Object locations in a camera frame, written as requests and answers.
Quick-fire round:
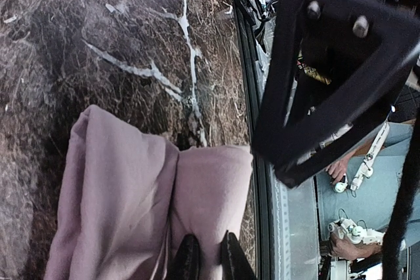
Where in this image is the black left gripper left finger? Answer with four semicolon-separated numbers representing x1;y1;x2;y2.
165;234;201;280

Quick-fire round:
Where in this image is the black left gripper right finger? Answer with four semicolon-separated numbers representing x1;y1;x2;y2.
220;231;257;280

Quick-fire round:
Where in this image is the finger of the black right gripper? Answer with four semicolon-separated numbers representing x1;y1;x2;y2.
257;0;419;188

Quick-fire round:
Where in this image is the pink and white underwear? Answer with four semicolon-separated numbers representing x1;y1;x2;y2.
45;105;253;279

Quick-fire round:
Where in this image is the operator hand upper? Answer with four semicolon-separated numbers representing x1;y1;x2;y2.
325;156;350;185

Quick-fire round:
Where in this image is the operator hand lower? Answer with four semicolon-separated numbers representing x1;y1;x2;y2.
329;233;382;261

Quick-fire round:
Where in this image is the white teleoperation controller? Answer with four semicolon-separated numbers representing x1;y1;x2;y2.
328;218;384;245

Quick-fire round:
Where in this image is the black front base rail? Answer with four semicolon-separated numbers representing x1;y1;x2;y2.
233;0;275;279

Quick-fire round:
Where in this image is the white slotted cable duct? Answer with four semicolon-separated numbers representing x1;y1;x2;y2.
272;179;291;280

